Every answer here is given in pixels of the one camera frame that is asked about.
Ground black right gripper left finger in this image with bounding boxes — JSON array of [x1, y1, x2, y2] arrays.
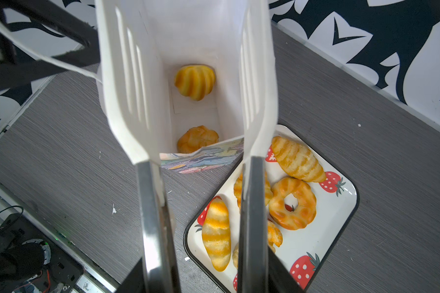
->
[[116, 258, 145, 293]]

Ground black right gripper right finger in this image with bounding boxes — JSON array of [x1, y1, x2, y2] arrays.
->
[[268, 250, 304, 293]]

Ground knotted fake bread roll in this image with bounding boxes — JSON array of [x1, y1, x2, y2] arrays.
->
[[177, 125, 220, 154]]

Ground striped fake bun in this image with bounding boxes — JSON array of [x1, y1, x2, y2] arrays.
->
[[174, 65, 216, 101]]

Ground white and steel tongs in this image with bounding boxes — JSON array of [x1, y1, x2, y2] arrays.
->
[[97, 1, 278, 293]]

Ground colourful printed paper bag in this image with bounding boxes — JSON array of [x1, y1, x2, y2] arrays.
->
[[95, 0, 276, 175]]

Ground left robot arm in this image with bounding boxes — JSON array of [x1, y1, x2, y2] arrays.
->
[[0, 1, 100, 91]]

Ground centre twisted fake bread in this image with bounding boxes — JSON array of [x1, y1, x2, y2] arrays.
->
[[232, 219, 283, 269]]

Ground bottom left fake croissant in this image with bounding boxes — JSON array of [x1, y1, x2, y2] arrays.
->
[[202, 197, 231, 272]]

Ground left column fake croissant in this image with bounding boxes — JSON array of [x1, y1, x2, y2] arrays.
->
[[233, 172, 273, 209]]

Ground long striped fake croissant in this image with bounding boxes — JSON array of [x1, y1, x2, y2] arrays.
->
[[271, 136, 326, 183]]

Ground ring shaped fake bread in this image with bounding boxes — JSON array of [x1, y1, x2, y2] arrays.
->
[[268, 177, 317, 230]]

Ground base rail with cable duct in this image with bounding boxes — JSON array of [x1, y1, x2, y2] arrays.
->
[[0, 183, 119, 293]]

